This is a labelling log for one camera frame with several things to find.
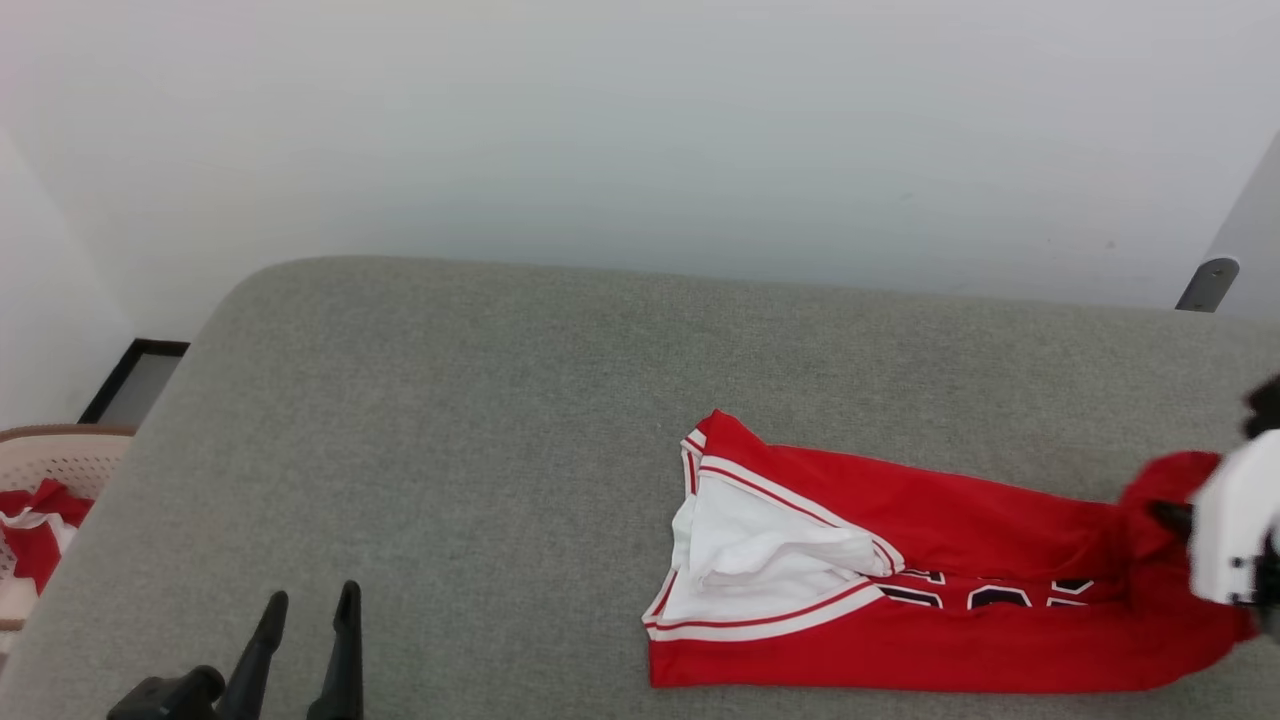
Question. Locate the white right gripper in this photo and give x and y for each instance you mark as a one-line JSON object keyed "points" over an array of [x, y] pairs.
{"points": [[1235, 520]]}

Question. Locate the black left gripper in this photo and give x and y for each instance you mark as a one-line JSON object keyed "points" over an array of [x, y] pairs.
{"points": [[170, 695]]}

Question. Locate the red and white basketball jersey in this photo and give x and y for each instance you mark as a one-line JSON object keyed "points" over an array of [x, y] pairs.
{"points": [[950, 520]]}

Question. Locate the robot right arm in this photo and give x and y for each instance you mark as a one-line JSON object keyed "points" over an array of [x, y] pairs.
{"points": [[1266, 405]]}

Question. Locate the red and white crumpled garment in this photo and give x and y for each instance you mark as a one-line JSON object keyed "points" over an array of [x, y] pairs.
{"points": [[40, 520]]}

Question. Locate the beige plastic laundry basket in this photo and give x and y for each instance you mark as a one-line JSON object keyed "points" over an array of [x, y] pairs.
{"points": [[75, 465]]}

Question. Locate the white panel board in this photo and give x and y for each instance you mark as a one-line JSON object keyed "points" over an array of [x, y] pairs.
{"points": [[1258, 230]]}

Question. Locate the black framed panel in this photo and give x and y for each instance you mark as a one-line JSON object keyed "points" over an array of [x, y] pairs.
{"points": [[130, 385]]}

